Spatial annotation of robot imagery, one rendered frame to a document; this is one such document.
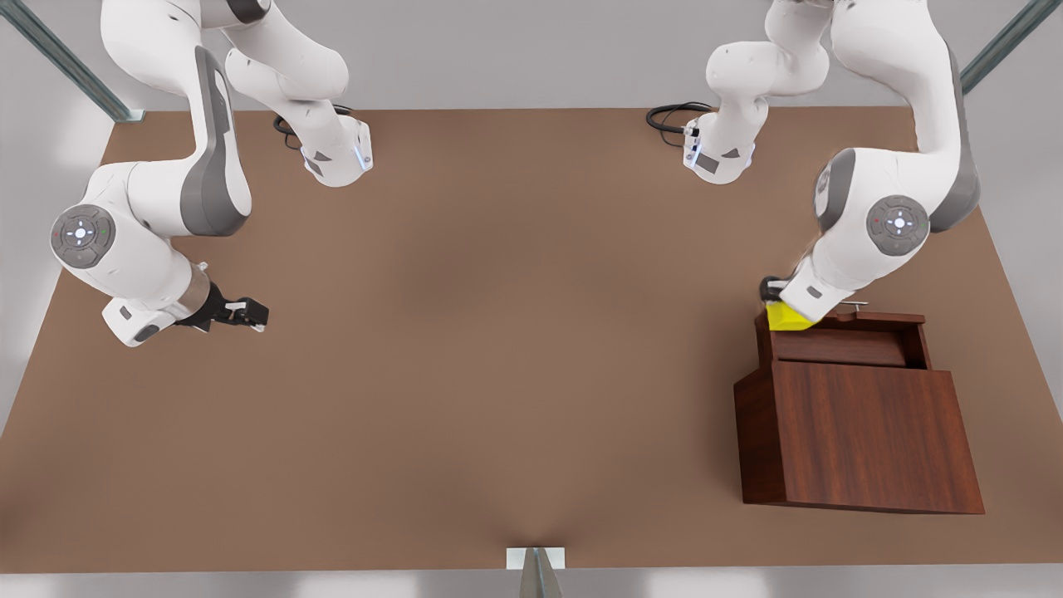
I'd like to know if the yellow square block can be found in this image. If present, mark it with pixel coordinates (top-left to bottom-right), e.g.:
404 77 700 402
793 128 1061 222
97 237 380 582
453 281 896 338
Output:
765 301 825 332

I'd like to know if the dark wooden drawer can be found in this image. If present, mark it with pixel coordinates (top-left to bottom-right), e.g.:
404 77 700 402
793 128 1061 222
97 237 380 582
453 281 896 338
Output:
753 301 932 371

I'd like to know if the black cable loop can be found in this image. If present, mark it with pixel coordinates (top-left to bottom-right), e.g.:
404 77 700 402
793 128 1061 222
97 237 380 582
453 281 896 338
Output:
273 105 355 152
645 101 717 150

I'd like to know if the silver frame post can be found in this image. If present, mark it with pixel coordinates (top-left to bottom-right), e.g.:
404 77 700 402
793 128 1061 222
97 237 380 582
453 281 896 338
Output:
506 546 566 598
0 0 145 124
960 0 1063 95

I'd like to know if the dark wooden cabinet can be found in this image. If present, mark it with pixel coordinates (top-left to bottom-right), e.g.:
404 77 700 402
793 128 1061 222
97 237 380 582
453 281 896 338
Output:
733 359 987 517

